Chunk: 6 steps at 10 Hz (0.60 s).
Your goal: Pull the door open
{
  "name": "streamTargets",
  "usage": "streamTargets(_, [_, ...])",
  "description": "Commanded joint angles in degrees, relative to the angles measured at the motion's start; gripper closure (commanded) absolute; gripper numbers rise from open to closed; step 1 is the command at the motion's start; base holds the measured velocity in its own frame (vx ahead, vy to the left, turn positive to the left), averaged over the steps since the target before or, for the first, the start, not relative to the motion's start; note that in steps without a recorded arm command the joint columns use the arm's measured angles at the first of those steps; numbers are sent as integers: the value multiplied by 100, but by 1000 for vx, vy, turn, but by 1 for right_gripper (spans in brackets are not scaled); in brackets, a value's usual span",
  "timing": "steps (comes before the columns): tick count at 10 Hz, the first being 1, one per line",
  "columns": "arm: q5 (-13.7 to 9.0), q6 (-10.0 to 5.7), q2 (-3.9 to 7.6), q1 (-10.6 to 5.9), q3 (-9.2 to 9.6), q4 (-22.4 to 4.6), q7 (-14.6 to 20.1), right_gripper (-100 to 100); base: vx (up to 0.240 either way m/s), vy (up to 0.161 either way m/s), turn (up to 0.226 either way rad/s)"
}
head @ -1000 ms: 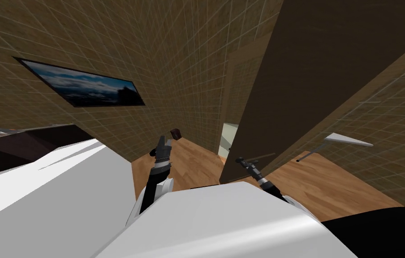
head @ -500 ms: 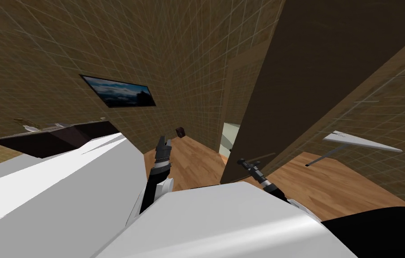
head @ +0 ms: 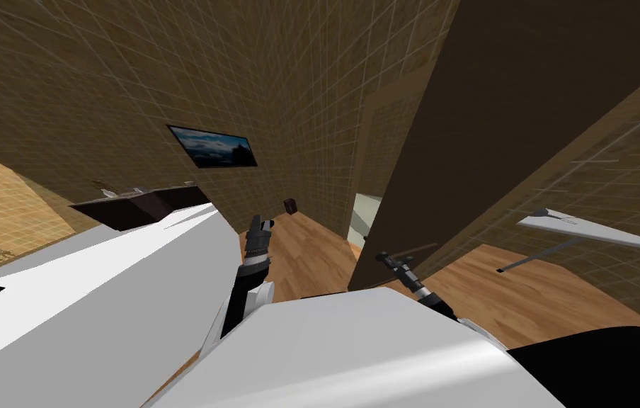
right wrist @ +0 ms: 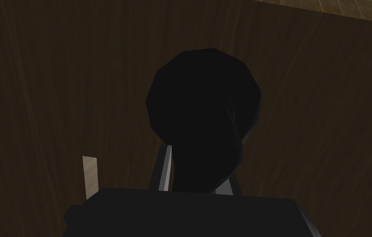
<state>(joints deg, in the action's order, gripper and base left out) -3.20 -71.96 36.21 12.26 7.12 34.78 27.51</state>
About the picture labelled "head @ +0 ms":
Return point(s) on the dark brown cabinet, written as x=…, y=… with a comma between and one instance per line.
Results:
x=139, y=207

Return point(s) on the framed landscape picture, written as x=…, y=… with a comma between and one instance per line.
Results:
x=215, y=147

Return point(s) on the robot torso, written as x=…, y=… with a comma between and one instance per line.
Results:
x=354, y=351

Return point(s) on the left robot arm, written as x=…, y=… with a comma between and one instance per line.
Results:
x=242, y=294

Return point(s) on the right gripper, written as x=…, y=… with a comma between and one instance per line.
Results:
x=400, y=269

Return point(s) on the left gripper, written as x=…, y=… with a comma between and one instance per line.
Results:
x=256, y=243

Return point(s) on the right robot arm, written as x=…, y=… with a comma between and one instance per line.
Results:
x=597, y=368

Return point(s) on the dark brown door leaf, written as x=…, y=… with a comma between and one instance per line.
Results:
x=501, y=124

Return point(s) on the white wall shelf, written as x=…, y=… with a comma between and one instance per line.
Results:
x=597, y=231

